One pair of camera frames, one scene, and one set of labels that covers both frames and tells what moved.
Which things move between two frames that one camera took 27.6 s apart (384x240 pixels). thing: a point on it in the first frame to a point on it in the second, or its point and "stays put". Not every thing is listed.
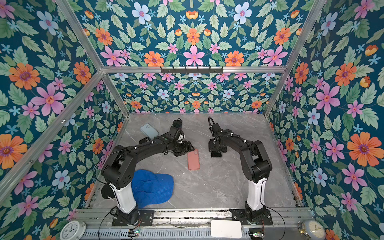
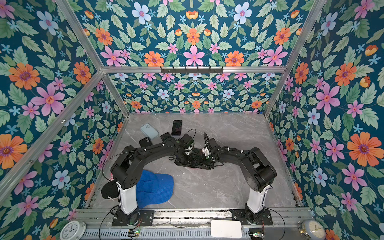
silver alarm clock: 314,228 stays put
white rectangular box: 226,229 stays put
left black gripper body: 181,148 to 185,160
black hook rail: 192,70 stays put
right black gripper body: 213,147 to 207,162
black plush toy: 107,190 stays put
